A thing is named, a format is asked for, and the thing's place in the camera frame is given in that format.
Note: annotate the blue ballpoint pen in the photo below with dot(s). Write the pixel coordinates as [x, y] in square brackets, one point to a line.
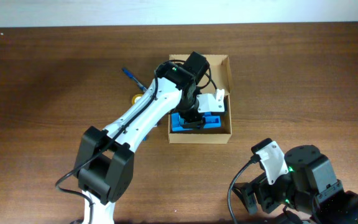
[132, 77]

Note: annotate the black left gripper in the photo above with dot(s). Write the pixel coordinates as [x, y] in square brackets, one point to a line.
[192, 123]

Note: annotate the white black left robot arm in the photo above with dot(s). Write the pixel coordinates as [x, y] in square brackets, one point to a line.
[104, 164]

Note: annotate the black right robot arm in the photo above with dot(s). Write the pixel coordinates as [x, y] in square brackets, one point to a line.
[302, 180]

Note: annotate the yellow tape roll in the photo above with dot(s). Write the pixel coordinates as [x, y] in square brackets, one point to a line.
[135, 98]

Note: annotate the blue tape dispenser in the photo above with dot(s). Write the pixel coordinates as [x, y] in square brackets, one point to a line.
[208, 121]

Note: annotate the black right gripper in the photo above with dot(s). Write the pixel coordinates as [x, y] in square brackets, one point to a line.
[258, 196]

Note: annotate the open cardboard box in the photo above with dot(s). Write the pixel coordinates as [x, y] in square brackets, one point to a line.
[220, 78]

